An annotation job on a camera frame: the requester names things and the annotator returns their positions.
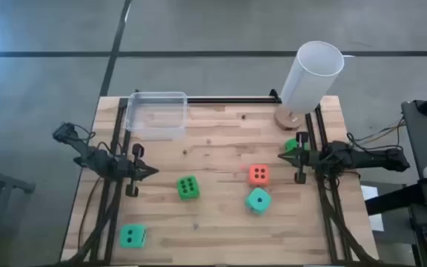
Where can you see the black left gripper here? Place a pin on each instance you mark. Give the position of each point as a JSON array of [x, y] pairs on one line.
[[132, 170]]

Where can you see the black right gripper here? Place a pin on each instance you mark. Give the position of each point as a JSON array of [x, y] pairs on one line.
[[302, 157]]

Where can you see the green foam die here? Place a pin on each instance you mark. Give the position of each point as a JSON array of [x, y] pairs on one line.
[[291, 144], [188, 187]]

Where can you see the orange foam die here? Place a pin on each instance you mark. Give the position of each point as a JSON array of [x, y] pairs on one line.
[[259, 175]]

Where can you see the teal foam die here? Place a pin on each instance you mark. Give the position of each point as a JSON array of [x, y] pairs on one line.
[[132, 236], [258, 201]]

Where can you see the clear plastic container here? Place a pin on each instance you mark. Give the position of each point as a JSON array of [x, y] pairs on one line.
[[154, 115]]

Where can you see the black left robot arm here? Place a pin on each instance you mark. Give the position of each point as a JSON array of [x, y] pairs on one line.
[[95, 159]]

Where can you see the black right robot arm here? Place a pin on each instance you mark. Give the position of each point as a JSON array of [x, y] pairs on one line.
[[365, 158]]

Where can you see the white cylinder lamp, wooden base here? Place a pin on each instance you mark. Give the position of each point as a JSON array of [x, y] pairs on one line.
[[310, 81]]

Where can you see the white paper sheet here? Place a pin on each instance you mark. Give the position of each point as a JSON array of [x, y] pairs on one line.
[[369, 193]]

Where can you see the black diagonal beam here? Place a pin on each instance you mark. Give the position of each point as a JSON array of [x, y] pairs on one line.
[[395, 198]]

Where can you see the grey metal stand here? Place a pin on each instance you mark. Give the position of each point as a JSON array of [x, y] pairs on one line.
[[9, 182]]

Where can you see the black aluminium table frame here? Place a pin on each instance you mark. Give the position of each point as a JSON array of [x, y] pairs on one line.
[[232, 100]]

